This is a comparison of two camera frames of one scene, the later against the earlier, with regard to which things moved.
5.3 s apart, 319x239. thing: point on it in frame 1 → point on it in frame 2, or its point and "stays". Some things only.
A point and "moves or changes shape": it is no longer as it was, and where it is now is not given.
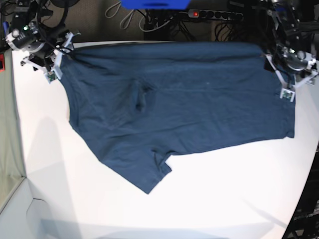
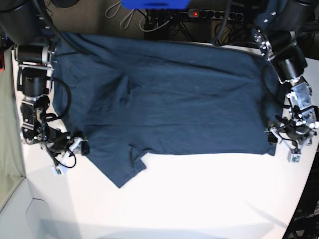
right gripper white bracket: (287, 92) → (293, 156)
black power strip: (215, 15) stays
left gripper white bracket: (52, 71) → (59, 169)
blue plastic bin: (156, 4) stays
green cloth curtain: (12, 168) stays
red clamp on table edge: (2, 65) stays
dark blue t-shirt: (134, 104) moves or changes shape
